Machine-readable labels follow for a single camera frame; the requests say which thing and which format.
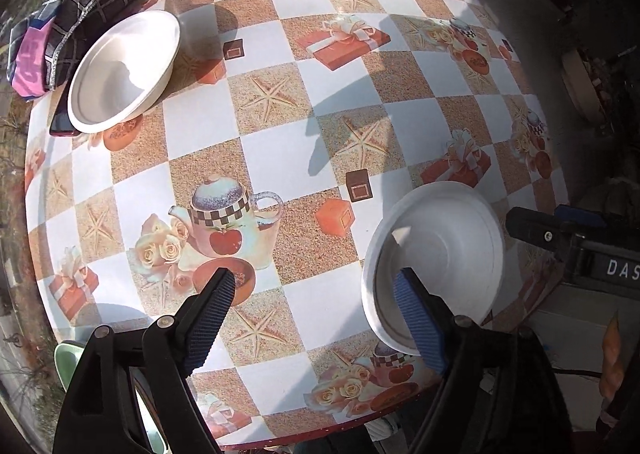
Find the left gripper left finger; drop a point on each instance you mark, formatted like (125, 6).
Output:
(100, 412)

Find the green plate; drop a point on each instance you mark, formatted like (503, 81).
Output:
(67, 355)

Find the white paper bowl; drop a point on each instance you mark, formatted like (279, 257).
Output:
(448, 234)
(124, 72)

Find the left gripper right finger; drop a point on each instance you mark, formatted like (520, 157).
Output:
(499, 393)

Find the black grid pattern bag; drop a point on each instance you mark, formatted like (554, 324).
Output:
(45, 47)

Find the dark smartphone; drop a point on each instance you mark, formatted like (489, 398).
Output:
(60, 125)

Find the round cream floor tray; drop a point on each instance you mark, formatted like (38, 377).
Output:
(582, 83)

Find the patterned checkered tablecloth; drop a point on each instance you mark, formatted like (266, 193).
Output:
(290, 128)

